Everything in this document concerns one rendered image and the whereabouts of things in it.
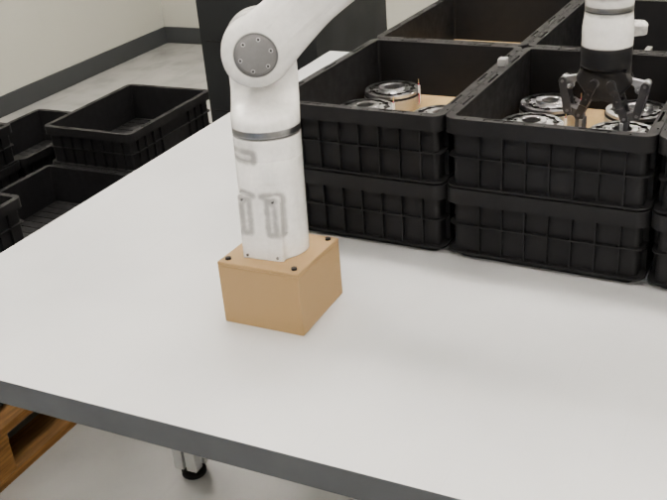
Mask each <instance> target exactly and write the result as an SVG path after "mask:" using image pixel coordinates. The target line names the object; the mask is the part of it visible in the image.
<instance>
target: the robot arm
mask: <svg viewBox="0 0 667 500"><path fill-rule="evenodd" d="M353 1H354V0H263V1H262V2H261V3H260V4H258V5H257V6H251V7H248V8H245V9H243V10H241V11H240V12H239V13H237V14H236V15H235V16H234V17H233V18H232V20H231V21H230V23H229V25H228V26H227V28H226V30H225V32H224V34H223V37H222V41H221V49H220V53H221V60H222V63H223V66H224V69H225V71H226V72H227V74H228V75H229V83H230V100H231V108H230V120H231V129H232V136H233V146H234V156H235V165H236V174H237V183H238V192H239V194H238V196H237V200H238V210H239V219H240V228H241V237H242V246H243V255H244V258H252V259H260V260H268V261H276V262H285V261H286V260H287V259H289V258H292V257H295V256H298V255H300V254H302V253H304V252H305V251H306V250H307V249H308V248H309V246H310V239H309V225H308V214H307V200H306V187H305V174H304V161H303V146H302V133H301V120H300V93H299V81H298V65H297V58H298V57H299V56H300V55H301V53H302V52H303V51H304V50H305V49H306V47H307V46H308V45H309V44H310V43H311V42H312V40H313V39H314V38H315V37H316V36H317V35H318V33H319V32H320V31H321V30H322V29H323V28H324V27H325V26H326V25H327V23H328V22H329V21H330V20H331V19H333V18H334V17H335V16H336V15H337V14H338V13H339V12H341V11H342V10H343V9H344V8H346V7H347V6H348V5H349V4H351V3H352V2H353ZM634 2H635V0H585V15H584V20H583V26H582V44H581V63H580V70H579V72H578V73H575V74H569V73H567V72H566V73H564V74H563V75H562V76H561V77H560V78H559V86H560V93H561V99H562V105H563V111H564V113H565V114H571V115H573V116H574V117H575V127H585V128H587V115H586V111H587V109H588V107H589V105H590V103H591V102H592V101H604V102H608V103H612V104H613V106H614V109H615V110H616V112H617V115H618V117H619V120H620V121H619V123H618V130H617V131H629V125H630V121H633V120H639V119H640V117H641V115H642V114H643V112H644V109H645V105H646V102H647V99H648V95H649V92H650V89H651V85H652V80H651V79H650V78H647V79H645V80H643V79H639V78H635V77H634V75H633V73H632V70H631V66H632V52H633V40H634V37H637V36H645V35H647V32H648V23H647V22H646V21H645V20H634ZM576 81H577V82H578V84H579V85H580V87H581V88H582V90H583V91H584V95H583V97H582V99H581V101H580V104H579V106H577V105H575V101H574V94H573V87H574V86H575V82H576ZM631 85H633V86H634V88H635V89H634V91H635V93H636V94H638V97H637V100H636V103H635V107H634V110H631V111H630V109H629V106H628V103H627V98H626V95H625V91H626V90H627V89H628V88H629V87H630V86H631ZM616 101H617V102H616Z"/></svg>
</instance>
